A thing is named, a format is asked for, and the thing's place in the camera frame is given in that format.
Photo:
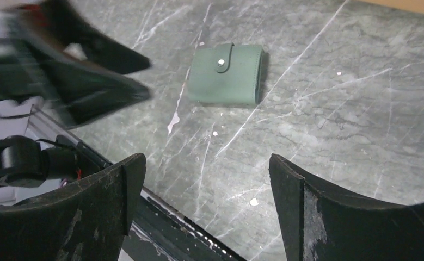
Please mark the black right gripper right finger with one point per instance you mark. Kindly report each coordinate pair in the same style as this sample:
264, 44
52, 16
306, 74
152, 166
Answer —
320, 220

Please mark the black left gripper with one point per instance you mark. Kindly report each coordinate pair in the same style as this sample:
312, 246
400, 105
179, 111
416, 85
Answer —
79, 92

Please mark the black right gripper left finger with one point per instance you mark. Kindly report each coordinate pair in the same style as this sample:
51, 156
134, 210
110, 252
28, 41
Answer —
85, 220

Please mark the green leather card holder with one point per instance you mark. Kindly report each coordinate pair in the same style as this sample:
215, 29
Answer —
226, 75

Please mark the orange plastic desk organizer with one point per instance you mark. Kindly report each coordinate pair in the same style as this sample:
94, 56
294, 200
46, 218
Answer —
415, 6

